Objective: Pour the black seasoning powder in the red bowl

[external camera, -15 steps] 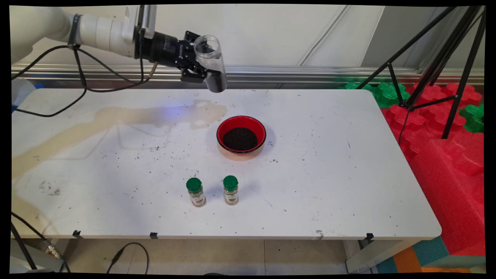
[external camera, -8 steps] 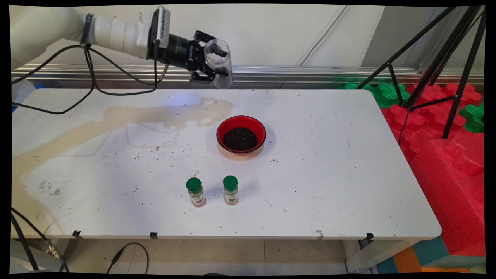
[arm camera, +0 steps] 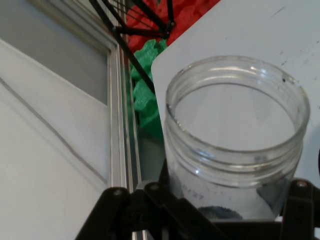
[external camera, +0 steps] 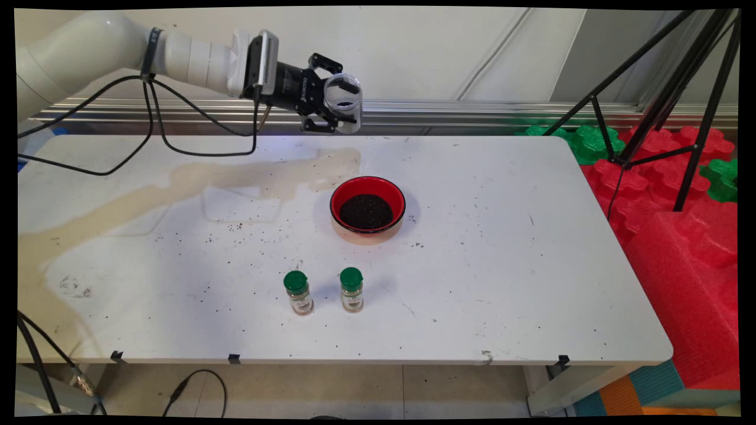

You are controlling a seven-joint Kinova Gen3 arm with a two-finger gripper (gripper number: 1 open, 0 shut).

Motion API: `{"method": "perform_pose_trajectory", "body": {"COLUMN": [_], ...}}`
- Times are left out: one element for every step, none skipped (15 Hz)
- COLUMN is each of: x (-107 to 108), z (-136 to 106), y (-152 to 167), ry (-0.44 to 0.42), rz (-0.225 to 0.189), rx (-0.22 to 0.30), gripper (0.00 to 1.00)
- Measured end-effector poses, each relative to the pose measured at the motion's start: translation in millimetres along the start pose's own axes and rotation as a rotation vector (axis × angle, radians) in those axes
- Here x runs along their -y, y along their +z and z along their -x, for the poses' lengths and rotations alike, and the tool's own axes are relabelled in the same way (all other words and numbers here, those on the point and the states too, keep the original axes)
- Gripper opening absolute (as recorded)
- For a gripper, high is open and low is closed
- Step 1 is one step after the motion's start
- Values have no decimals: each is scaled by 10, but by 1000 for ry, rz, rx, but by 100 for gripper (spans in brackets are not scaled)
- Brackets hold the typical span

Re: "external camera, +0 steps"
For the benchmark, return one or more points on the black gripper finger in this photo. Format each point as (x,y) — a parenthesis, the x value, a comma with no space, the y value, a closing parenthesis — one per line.
(316,59)
(316,124)

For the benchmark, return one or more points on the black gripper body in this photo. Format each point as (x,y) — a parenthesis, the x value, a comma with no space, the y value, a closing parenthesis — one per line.
(292,85)

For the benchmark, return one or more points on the clear plastic jar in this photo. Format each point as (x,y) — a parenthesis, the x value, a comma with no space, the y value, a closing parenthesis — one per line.
(354,112)

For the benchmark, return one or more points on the pale grey robot base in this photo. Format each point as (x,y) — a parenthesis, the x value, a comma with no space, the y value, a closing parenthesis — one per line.
(35,144)

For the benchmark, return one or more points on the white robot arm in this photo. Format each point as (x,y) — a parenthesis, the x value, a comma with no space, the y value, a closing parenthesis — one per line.
(88,50)

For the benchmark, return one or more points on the red bowl with black rim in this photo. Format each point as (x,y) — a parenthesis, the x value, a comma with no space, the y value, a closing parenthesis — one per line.
(345,198)

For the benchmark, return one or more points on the black seeds heap in bowl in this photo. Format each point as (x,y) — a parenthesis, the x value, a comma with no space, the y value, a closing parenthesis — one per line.
(366,212)

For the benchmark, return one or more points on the spice bottle with green lid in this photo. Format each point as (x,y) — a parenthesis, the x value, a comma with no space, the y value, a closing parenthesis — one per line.
(298,292)
(352,289)

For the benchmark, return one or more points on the small green foam block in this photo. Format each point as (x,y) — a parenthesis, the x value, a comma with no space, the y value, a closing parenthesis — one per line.
(540,131)

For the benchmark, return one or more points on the large green foam block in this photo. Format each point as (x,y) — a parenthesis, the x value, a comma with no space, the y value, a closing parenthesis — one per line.
(590,144)

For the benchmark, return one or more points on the black tripod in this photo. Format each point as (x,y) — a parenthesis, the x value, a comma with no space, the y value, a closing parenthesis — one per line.
(673,88)

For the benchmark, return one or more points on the white table leg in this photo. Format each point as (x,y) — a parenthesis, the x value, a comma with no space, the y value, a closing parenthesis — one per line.
(579,386)
(35,389)

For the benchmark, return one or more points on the blue and orange foam mat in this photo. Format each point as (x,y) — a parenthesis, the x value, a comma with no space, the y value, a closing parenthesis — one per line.
(655,383)

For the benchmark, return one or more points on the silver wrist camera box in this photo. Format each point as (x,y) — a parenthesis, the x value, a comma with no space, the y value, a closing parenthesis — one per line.
(266,62)

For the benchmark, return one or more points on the aluminium rail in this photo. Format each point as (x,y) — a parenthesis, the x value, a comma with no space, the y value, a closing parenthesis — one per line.
(472,111)

